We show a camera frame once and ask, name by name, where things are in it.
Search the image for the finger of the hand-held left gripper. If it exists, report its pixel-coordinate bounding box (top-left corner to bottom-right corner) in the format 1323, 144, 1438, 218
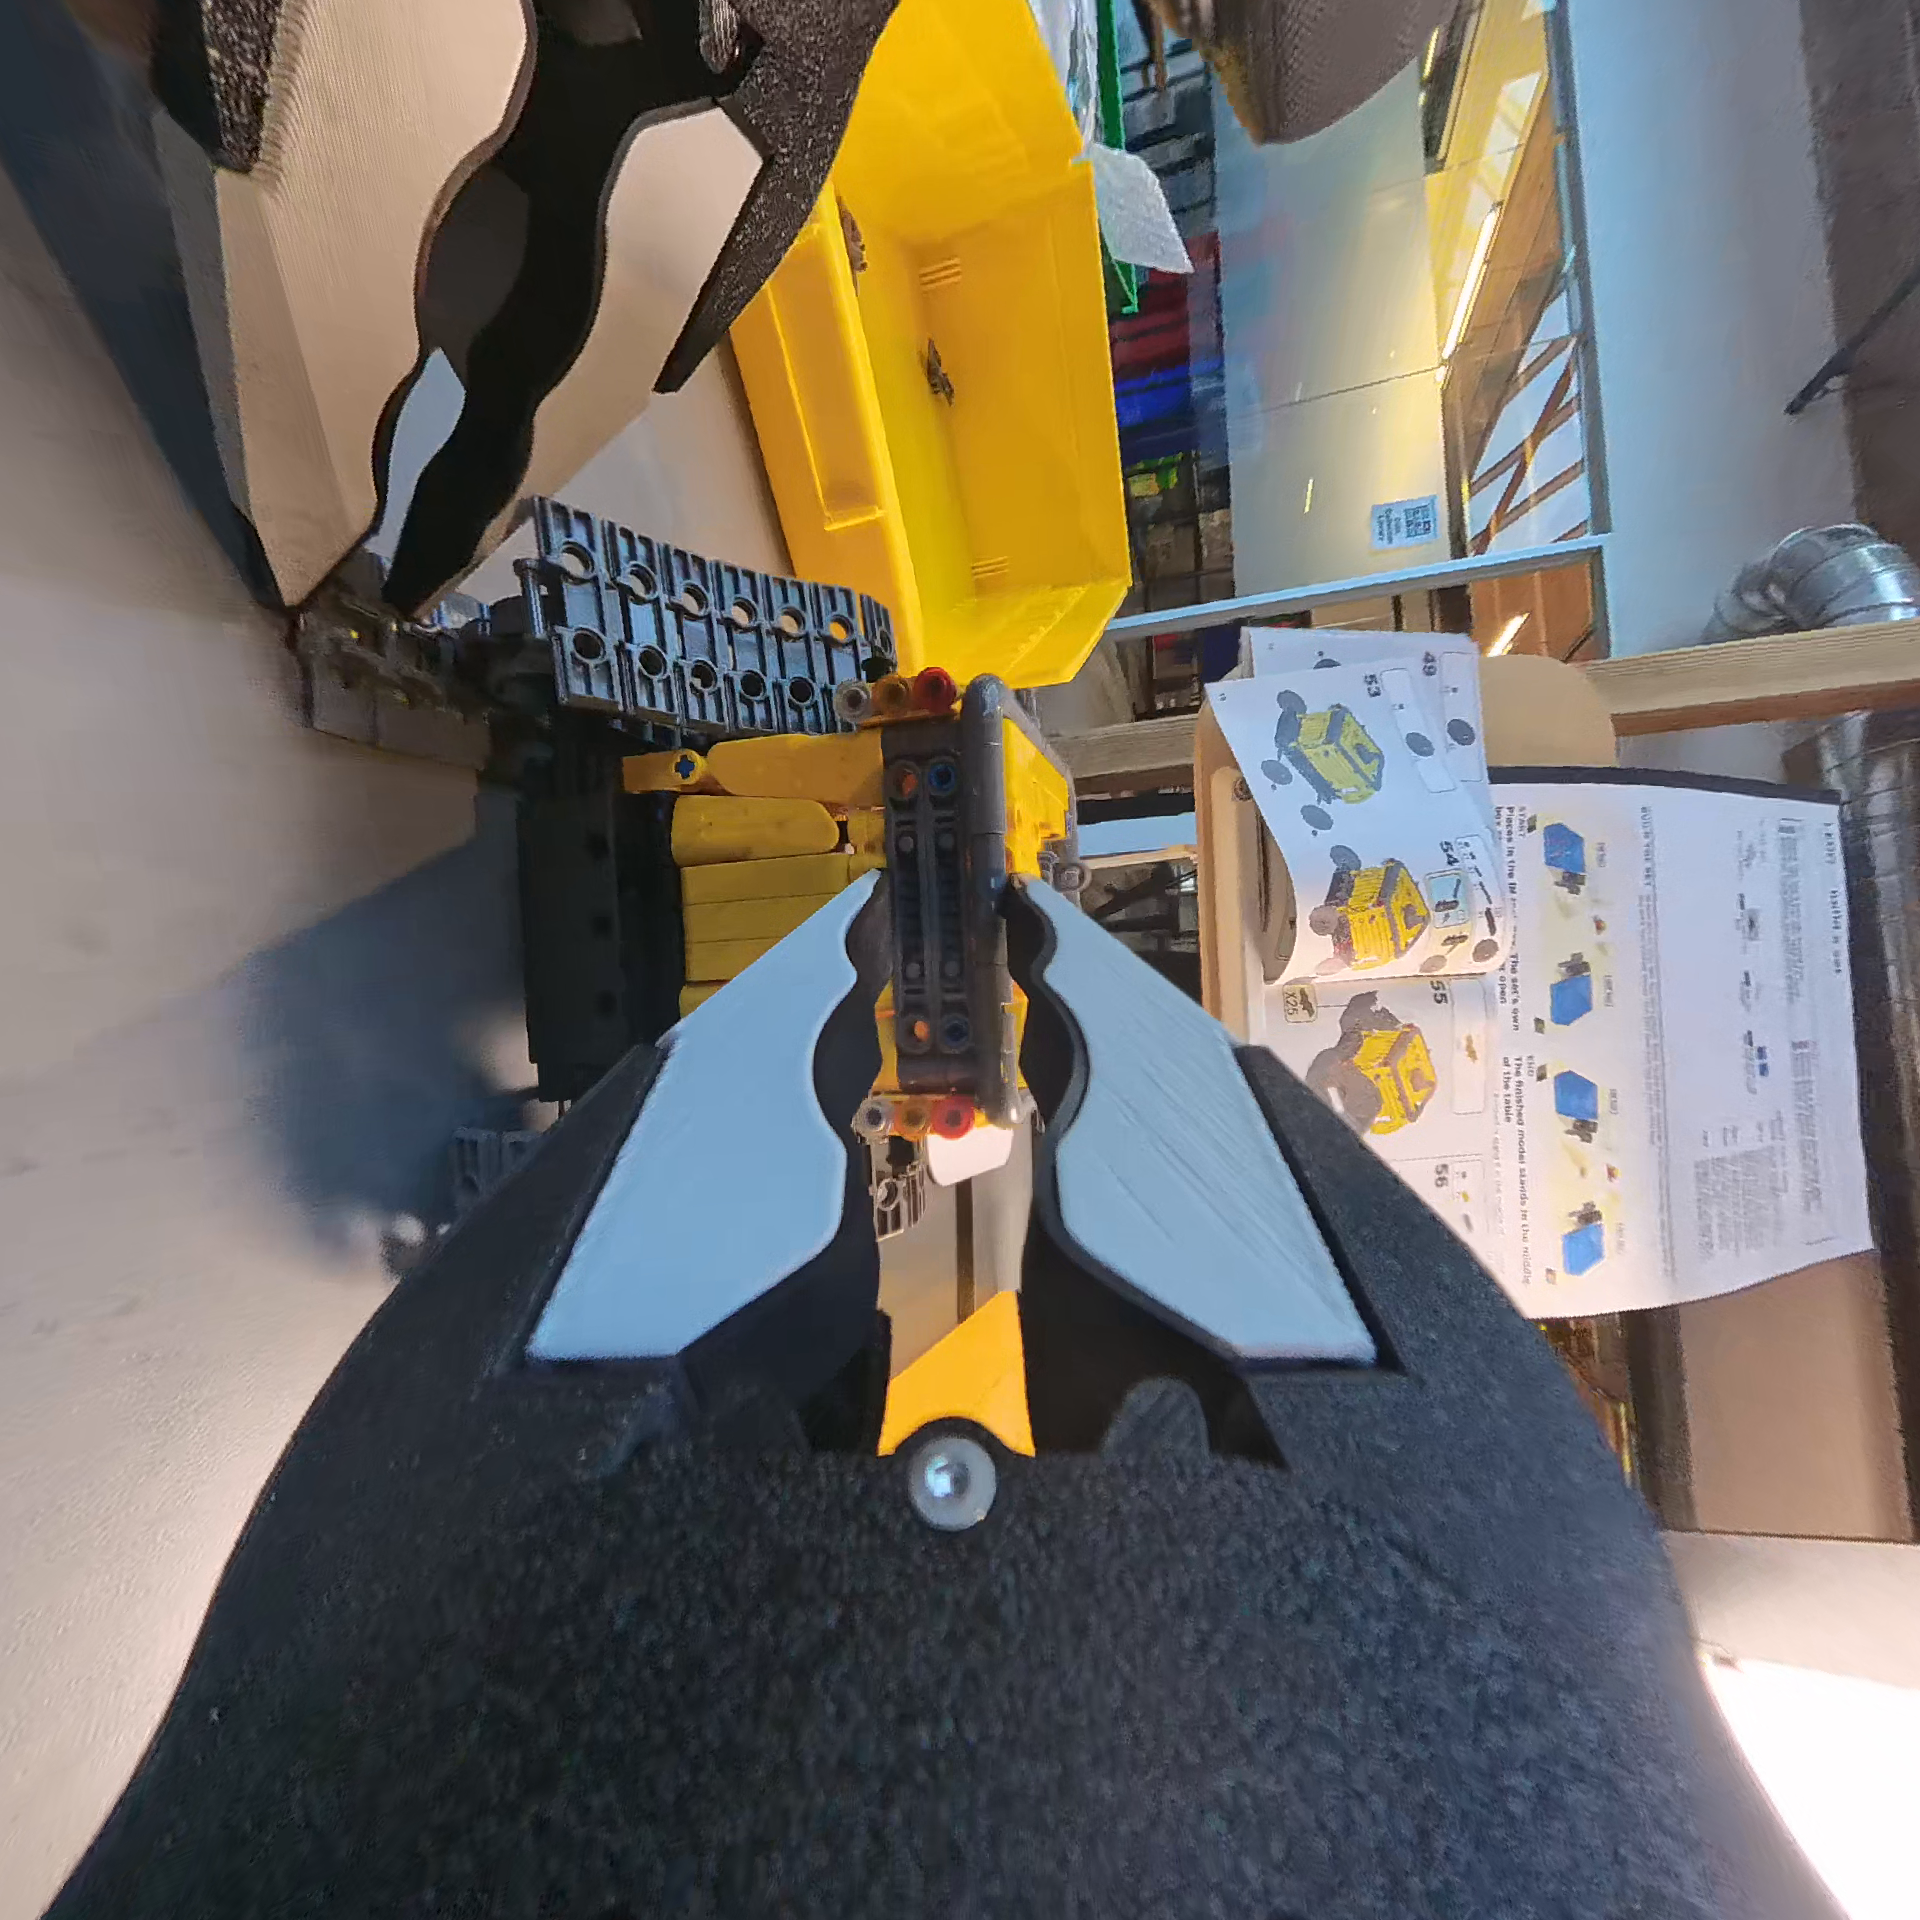
157, 0, 541, 607
375, 100, 772, 609

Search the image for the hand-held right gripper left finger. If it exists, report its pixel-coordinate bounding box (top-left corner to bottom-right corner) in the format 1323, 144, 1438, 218
526, 877, 896, 1372

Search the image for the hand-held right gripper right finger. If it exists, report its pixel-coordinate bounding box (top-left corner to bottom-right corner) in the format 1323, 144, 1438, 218
1005, 877, 1382, 1372

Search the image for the grey toy track chain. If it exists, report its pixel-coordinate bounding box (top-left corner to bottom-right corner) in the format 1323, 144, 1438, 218
294, 496, 901, 752

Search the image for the yellow toy brick bulldozer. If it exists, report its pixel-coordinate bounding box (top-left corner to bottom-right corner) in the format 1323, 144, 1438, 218
450, 665, 1078, 1461

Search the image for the yellow storage bin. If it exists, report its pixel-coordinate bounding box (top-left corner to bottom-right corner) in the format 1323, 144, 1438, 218
733, 0, 1138, 684

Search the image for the clear plastic bag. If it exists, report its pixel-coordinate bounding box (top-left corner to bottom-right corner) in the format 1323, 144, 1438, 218
1037, 0, 1194, 278

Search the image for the white paper booklet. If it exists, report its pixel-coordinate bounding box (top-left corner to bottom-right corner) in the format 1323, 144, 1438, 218
1203, 623, 1880, 1323

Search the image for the rack of coloured bins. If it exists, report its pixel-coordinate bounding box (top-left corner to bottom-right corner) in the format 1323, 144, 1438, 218
1117, 271, 1246, 618

